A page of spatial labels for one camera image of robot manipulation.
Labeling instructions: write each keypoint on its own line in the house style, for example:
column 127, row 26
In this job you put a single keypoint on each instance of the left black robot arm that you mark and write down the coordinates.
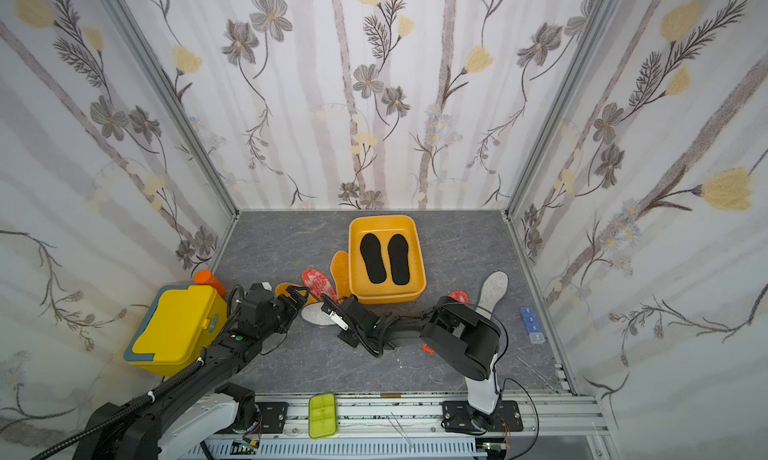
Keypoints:
column 134, row 429

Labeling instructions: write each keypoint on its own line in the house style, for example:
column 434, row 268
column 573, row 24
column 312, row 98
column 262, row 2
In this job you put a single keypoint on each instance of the blue pill organizer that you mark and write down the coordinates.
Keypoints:
column 532, row 325

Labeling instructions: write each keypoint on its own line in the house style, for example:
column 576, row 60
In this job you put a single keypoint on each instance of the yellow lidded lunch box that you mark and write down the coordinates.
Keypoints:
column 179, row 322

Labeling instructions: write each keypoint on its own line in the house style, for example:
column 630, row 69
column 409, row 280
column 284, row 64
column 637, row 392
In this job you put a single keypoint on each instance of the grey felt insole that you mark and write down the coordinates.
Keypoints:
column 314, row 314
column 492, row 291

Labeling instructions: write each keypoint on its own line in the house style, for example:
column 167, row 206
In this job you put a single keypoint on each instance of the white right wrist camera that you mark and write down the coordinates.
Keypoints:
column 331, row 308

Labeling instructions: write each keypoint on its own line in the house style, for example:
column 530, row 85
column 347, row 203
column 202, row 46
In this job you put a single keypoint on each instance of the red white patterned insole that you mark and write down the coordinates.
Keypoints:
column 318, row 284

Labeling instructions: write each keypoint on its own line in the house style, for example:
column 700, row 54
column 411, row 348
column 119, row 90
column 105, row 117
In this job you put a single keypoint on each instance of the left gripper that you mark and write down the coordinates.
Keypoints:
column 292, row 308

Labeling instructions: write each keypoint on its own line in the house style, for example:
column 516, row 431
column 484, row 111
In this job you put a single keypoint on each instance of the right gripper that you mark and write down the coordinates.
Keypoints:
column 347, row 316

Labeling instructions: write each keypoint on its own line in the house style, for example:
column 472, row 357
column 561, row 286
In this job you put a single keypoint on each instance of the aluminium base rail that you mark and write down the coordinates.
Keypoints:
column 537, row 425

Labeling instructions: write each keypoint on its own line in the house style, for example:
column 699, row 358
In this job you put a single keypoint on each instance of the yellow plastic storage box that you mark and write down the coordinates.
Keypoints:
column 385, row 226

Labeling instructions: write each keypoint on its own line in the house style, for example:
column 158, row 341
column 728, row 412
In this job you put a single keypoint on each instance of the narrow yellow fuzzy insole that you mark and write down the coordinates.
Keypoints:
column 339, row 269

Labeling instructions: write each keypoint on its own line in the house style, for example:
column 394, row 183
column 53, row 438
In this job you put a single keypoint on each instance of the orange cylinder bottle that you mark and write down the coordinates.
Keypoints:
column 207, row 278

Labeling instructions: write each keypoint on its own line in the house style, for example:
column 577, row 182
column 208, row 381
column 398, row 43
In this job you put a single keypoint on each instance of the black insole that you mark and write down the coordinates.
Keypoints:
column 398, row 251
column 370, row 249

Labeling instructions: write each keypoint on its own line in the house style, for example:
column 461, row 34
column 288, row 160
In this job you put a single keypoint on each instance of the wide yellow fuzzy insole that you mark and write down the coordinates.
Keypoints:
column 282, row 289

